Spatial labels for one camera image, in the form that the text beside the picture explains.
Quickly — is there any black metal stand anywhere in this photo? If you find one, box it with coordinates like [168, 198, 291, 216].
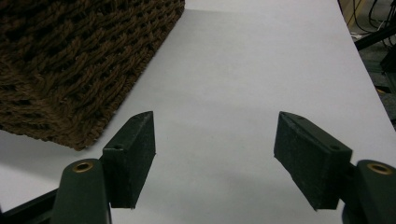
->
[354, 23, 396, 51]

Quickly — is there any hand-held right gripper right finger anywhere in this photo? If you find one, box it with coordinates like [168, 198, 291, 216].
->
[273, 111, 396, 224]

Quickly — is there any black cable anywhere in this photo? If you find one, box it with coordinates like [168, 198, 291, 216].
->
[351, 0, 375, 35]

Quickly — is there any brown woven basket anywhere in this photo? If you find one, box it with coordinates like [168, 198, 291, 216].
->
[0, 0, 186, 152]

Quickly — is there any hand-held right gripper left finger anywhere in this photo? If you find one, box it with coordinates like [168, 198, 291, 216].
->
[50, 110, 157, 224]

